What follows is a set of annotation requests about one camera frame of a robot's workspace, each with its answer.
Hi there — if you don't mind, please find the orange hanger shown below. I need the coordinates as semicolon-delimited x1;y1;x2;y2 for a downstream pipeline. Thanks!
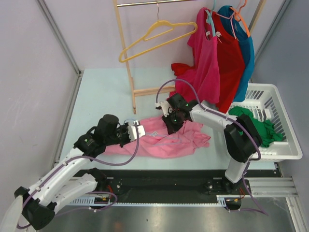
230;0;251;37

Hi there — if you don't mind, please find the green t-shirt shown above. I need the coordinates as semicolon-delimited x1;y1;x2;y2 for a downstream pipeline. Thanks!
228;106;283;148

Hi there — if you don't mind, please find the yellow hanger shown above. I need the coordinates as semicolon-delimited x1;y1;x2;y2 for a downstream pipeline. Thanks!
116;0;198;63

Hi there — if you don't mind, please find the magenta t-shirt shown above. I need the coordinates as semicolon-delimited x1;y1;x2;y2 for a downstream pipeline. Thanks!
171;7;220;104

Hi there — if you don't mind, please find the wooden clothes rack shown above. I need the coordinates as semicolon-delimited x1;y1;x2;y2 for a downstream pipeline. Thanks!
112;0;268;115

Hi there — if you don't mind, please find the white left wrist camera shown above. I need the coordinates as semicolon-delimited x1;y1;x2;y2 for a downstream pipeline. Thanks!
127;121;146;142

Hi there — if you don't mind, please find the blue t-shirt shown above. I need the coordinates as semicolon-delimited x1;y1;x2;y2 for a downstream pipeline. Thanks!
233;17;255;102

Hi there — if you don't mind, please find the pink hanger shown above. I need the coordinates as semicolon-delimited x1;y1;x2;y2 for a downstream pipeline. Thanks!
215;12;237;39

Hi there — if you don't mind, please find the teal hanger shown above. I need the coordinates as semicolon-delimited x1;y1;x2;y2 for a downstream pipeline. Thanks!
205;0;217;37

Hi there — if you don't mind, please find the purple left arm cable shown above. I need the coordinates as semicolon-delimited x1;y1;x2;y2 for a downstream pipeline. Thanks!
15;120;140;230

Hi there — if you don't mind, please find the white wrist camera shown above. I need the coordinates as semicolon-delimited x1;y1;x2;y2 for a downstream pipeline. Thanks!
155;101;173;117
127;121;146;142

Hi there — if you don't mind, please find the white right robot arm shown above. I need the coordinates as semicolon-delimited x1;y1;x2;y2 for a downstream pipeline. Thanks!
155;93;262;194

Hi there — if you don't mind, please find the light pink t-shirt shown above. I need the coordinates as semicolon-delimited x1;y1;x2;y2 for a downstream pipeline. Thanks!
103;116;211;159

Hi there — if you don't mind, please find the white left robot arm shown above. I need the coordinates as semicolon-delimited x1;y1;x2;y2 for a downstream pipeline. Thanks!
14;114;144;230

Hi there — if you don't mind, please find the white slotted cable duct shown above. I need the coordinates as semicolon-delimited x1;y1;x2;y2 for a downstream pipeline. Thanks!
67;196;226;207

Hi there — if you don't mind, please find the light blue wire hanger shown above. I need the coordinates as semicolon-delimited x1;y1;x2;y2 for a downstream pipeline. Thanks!
138;117;200;150

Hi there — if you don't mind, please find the red t-shirt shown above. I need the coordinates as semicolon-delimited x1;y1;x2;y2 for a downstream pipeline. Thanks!
175;13;245;113

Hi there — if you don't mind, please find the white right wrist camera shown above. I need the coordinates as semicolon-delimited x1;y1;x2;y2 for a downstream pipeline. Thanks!
155;101;173;117

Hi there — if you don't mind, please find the white plastic laundry basket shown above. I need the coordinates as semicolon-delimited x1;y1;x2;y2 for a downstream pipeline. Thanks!
228;84;303;162

